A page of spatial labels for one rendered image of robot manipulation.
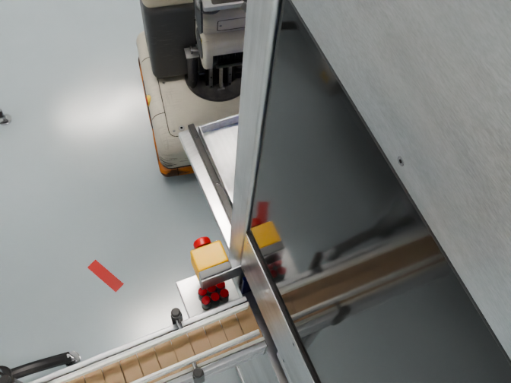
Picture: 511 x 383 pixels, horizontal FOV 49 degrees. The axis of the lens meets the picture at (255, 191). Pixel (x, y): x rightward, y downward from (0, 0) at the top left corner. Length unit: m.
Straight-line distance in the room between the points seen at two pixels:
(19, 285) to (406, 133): 2.11
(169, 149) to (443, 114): 1.93
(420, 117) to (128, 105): 2.38
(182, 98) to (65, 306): 0.95
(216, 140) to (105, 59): 1.46
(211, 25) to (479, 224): 1.53
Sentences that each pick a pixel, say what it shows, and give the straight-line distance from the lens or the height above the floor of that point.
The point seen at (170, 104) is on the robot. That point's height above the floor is 0.28.
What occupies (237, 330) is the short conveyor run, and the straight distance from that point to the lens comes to 1.28.
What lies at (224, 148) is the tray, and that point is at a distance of 1.52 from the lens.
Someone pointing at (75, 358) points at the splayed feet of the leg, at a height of 0.01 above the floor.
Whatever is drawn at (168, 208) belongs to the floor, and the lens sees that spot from 2.42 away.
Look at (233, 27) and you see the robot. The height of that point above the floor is 0.82.
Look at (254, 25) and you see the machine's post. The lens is 0.65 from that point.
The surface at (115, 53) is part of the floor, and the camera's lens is 2.93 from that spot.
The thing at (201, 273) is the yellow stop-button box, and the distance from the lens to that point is 1.21.
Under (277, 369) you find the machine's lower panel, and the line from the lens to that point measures 1.33.
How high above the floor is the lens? 2.18
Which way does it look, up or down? 62 degrees down
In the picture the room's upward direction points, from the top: 8 degrees clockwise
